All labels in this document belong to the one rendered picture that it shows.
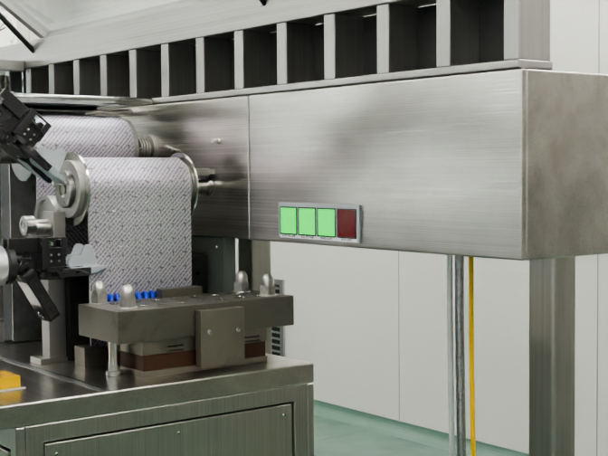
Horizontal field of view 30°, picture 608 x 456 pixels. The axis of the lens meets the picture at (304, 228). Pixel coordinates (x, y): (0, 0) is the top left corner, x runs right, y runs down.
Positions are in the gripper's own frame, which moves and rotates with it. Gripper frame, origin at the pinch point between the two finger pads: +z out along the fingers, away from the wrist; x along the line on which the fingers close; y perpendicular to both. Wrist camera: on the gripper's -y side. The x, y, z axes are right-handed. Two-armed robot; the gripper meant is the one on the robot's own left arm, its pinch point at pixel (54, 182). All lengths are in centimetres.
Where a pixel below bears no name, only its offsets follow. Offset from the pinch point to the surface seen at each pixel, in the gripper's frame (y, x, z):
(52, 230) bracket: -6.9, 2.7, 6.7
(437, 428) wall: 82, 171, 283
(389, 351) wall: 107, 204, 263
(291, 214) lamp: 18.1, -29.7, 32.0
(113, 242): -2.6, -4.8, 15.5
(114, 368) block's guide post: -24.7, -17.2, 25.1
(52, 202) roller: -0.7, 9.8, 5.7
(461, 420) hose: 0, -60, 69
